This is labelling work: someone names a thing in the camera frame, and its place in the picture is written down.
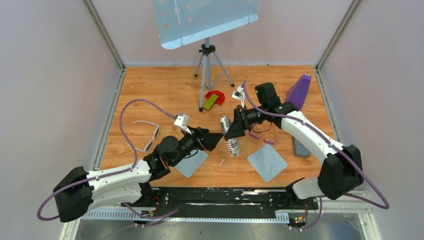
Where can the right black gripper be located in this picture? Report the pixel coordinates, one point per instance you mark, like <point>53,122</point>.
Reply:
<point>239,124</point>

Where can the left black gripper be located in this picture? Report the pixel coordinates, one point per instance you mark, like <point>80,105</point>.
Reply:
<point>208,140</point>

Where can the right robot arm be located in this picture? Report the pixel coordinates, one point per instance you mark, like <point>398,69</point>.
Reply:
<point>340,165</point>

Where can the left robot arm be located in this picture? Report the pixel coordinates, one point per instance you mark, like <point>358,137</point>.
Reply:
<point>81,191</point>

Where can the white sunglasses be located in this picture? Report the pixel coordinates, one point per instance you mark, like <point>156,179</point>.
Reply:
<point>146,133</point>

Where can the green rectangular block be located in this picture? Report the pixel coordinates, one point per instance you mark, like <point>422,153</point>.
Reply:
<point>210,101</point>

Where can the left blue cleaning cloth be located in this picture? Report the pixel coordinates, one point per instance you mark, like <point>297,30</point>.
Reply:
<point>189,164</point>

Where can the blue cleaning cloth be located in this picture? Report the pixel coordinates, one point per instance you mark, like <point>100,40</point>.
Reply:
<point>189,164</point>
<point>267,162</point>

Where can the red curved plastic piece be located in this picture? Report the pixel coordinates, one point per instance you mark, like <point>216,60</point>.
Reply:
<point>220,96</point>

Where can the right blue cleaning cloth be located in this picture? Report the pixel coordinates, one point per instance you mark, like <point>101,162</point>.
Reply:
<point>267,162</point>

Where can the grey tripod stand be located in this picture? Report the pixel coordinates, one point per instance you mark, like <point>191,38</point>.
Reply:
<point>207,49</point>

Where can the grey glasses case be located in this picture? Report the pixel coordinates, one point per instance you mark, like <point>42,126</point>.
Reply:
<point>299,150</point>

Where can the light blue perforated board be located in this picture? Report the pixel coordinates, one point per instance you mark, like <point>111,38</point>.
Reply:
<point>182,22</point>

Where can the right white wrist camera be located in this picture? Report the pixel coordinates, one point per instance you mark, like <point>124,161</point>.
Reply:
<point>239,94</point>

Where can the white slotted cable duct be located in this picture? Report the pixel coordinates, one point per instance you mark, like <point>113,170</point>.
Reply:
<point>126,214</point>

